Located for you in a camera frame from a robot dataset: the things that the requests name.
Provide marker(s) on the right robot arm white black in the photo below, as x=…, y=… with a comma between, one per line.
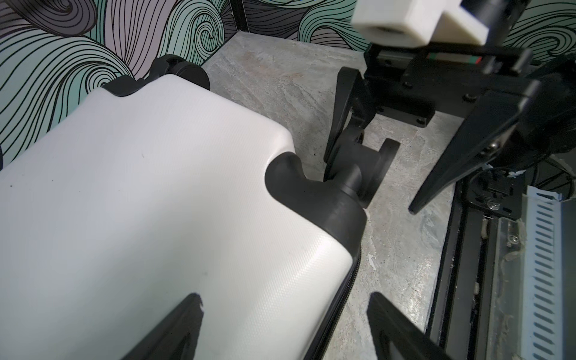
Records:
x=545, y=127

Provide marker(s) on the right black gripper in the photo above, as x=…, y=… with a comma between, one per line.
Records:
x=488, y=85

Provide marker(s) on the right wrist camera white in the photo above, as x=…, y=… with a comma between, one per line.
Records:
x=417, y=23

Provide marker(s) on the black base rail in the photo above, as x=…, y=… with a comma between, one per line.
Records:
x=476, y=306

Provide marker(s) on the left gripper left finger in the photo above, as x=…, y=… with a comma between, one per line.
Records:
x=176, y=336

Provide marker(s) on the white hard-shell suitcase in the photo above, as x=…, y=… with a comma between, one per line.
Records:
x=156, y=188

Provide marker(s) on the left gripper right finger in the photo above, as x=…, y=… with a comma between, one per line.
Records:
x=395, y=336

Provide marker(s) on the white slotted cable duct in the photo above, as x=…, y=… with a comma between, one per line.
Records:
x=541, y=326

